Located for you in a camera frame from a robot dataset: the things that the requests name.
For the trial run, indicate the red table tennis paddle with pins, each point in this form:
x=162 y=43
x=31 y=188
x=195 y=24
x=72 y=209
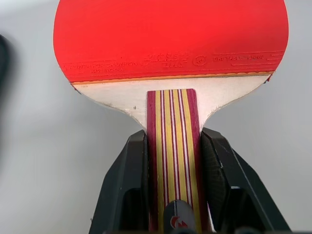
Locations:
x=170 y=39

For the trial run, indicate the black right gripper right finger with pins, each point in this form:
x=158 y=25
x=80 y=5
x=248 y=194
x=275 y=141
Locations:
x=226 y=175

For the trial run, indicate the black red paddle case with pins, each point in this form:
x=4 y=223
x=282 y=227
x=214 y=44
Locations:
x=3 y=58

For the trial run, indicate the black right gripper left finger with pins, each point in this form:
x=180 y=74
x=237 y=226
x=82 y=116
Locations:
x=126 y=180

